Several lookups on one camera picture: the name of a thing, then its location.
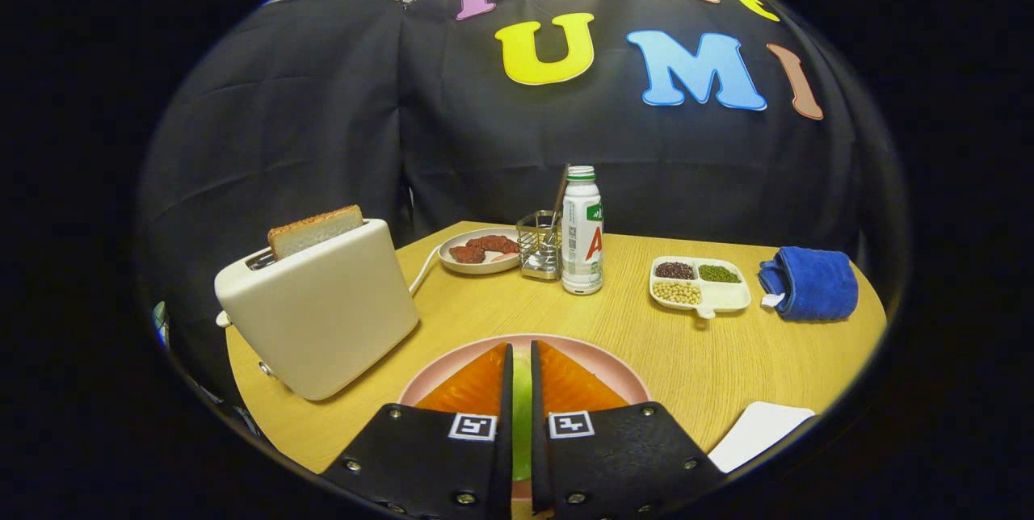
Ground metal wire utensil holder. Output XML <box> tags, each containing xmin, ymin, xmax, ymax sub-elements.
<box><xmin>516</xmin><ymin>210</ymin><xmax>564</xmax><ymax>282</ymax></box>

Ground pink round plate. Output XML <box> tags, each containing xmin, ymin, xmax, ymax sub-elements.
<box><xmin>397</xmin><ymin>333</ymin><xmax>652</xmax><ymax>501</ymax></box>

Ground green lettuce leaf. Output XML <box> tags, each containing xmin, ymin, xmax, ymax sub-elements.
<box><xmin>514</xmin><ymin>379</ymin><xmax>532</xmax><ymax>482</ymax></box>

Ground red meat slices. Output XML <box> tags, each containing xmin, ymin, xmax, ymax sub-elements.
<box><xmin>449</xmin><ymin>235</ymin><xmax>520</xmax><ymax>265</ymax></box>

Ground cream white toaster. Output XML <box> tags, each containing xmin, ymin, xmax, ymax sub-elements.
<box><xmin>214</xmin><ymin>218</ymin><xmax>421</xmax><ymax>402</ymax></box>

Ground black backdrop cloth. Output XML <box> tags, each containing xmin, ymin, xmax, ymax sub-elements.
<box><xmin>133</xmin><ymin>0</ymin><xmax>910</xmax><ymax>392</ymax></box>

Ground round plate with meat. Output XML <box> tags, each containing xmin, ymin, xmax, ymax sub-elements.
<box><xmin>438</xmin><ymin>228</ymin><xmax>522</xmax><ymax>275</ymax></box>

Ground toasted bread slice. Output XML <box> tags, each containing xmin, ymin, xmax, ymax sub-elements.
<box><xmin>267</xmin><ymin>205</ymin><xmax>365</xmax><ymax>262</ymax></box>

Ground white square plate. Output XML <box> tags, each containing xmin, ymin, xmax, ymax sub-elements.
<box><xmin>708</xmin><ymin>401</ymin><xmax>817</xmax><ymax>474</ymax></box>

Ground white divided dish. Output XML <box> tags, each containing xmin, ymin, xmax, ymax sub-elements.
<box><xmin>649</xmin><ymin>256</ymin><xmax>753</xmax><ymax>320</ymax></box>

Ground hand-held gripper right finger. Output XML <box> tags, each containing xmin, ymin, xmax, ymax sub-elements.
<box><xmin>530</xmin><ymin>340</ymin><xmax>728</xmax><ymax>517</ymax></box>

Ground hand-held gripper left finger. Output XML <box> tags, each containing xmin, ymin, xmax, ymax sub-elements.
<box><xmin>321</xmin><ymin>342</ymin><xmax>515</xmax><ymax>520</ymax></box>

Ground white bottle with green cap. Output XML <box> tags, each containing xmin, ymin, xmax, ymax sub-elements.
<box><xmin>561</xmin><ymin>166</ymin><xmax>605</xmax><ymax>296</ymax></box>

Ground pile of yellow soybeans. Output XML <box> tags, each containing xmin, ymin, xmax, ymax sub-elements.
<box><xmin>653</xmin><ymin>281</ymin><xmax>703</xmax><ymax>306</ymax></box>

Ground blue folded towel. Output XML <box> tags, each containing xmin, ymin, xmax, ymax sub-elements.
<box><xmin>758</xmin><ymin>246</ymin><xmax>860</xmax><ymax>322</ymax></box>

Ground white toaster cable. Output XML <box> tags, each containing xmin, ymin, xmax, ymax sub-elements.
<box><xmin>408</xmin><ymin>245</ymin><xmax>443</xmax><ymax>296</ymax></box>

